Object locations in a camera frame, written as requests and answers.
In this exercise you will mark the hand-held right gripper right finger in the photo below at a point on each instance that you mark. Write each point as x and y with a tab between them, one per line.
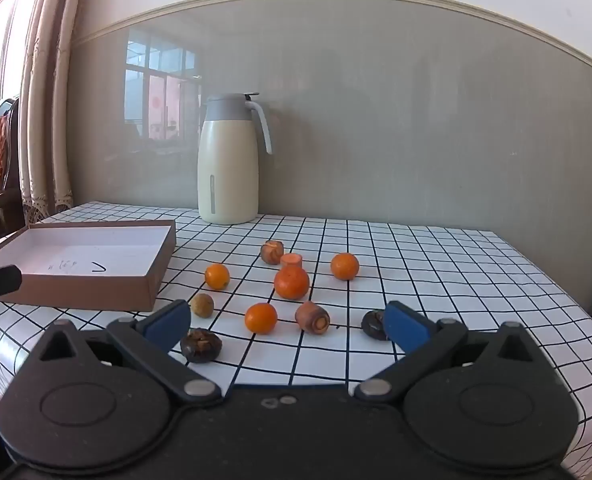
405	326

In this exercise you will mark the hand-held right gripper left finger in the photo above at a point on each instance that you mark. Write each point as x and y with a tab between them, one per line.
168	324

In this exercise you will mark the tan longan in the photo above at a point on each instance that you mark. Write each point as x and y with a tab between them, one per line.
202	305

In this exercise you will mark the small orange mandarin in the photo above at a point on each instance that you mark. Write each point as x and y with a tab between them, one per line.
261	318
345	266
217	276

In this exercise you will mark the large orange mandarin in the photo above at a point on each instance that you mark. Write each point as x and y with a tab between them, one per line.
292	282

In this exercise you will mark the dark brown water chestnut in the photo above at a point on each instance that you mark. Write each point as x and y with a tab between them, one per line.
201	346
372	325

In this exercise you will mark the white black checked tablecloth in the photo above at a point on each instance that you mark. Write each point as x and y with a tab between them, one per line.
425	270

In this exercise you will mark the brown carrot stub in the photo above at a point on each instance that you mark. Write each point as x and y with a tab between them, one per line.
271	252
312	316

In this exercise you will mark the dark wooden chair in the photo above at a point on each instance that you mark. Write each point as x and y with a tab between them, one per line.
12	160

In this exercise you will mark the orange carrot piece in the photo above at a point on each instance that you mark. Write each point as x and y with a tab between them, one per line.
291	259

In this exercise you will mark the cream thermos jug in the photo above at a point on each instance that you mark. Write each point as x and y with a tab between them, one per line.
228	170

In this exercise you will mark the beige lace curtain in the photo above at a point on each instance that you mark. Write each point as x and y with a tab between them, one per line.
46	110

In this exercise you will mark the window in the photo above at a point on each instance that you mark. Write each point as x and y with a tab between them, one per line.
1	25

